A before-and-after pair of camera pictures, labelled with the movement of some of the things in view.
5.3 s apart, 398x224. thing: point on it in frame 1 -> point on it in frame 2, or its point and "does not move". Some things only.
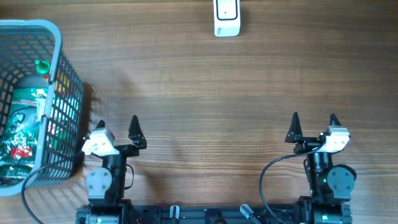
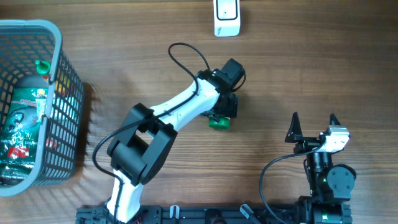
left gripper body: (128, 150) -> (229, 107)
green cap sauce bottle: (43, 68) does not move
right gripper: (295, 135) does not move
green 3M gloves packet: (19, 142) does not move
